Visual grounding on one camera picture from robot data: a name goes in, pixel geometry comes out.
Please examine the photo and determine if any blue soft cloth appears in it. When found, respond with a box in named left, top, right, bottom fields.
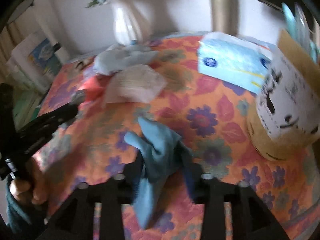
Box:
left=124, top=116, right=192, bottom=229

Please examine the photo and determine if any blue tissue pack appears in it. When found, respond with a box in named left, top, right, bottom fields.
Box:
left=197, top=31, right=275, bottom=94

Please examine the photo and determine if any cardboard box with cat face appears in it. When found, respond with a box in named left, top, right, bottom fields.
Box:
left=247, top=29, right=319, bottom=160

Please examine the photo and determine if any floral orange tablecloth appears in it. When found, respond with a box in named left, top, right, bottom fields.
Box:
left=36, top=36, right=319, bottom=239

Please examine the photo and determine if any red zip bag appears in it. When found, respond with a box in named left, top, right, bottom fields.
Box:
left=78, top=75, right=111, bottom=102

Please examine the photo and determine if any left hand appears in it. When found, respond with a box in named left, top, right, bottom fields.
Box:
left=9, top=158, right=49, bottom=205

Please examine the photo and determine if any grey plush toy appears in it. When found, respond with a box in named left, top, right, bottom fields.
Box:
left=93, top=44, right=159, bottom=76

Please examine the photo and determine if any gold thermos bottle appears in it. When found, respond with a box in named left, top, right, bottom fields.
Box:
left=210, top=0, right=238, bottom=36

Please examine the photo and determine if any white ribbed vase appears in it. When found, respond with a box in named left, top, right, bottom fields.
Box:
left=110, top=0, right=152, bottom=46

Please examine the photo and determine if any clear plastic bag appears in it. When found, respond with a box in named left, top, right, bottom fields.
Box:
left=104, top=64, right=167, bottom=104

